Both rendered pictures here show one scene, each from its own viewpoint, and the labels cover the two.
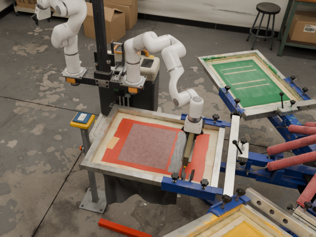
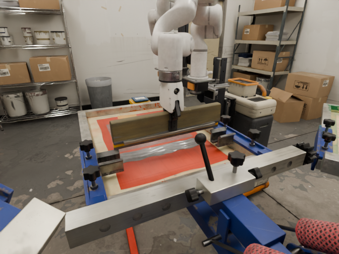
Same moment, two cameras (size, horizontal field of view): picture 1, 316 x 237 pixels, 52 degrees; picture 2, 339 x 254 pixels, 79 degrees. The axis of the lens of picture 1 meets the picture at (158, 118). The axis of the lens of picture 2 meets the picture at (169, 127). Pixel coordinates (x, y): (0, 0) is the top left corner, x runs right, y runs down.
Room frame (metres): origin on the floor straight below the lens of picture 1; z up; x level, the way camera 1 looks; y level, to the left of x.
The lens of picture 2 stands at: (0.99, -0.73, 1.37)
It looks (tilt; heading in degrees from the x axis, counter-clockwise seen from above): 24 degrees down; 53
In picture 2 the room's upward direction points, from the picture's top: straight up
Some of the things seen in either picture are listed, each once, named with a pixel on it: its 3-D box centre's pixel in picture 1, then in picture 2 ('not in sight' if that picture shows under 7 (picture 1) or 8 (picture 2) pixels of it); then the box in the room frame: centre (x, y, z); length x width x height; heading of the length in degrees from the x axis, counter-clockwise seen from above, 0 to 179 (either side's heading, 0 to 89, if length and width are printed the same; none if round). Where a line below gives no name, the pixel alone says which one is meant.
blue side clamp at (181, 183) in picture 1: (188, 187); (92, 178); (1.11, -0.18, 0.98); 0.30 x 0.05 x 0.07; 78
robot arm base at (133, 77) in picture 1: (133, 69); (200, 64); (1.91, 0.18, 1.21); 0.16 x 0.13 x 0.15; 170
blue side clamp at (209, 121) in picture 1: (202, 123); (236, 142); (1.66, -0.30, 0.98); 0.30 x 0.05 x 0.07; 78
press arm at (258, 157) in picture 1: (250, 158); (239, 214); (1.32, -0.56, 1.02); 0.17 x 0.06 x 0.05; 78
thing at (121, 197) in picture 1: (140, 192); not in sight; (1.25, 0.09, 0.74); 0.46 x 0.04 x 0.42; 78
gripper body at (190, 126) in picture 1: (193, 123); (170, 92); (1.40, -0.20, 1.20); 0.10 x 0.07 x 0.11; 78
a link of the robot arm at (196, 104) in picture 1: (193, 102); (176, 50); (1.43, -0.19, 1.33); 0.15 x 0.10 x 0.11; 38
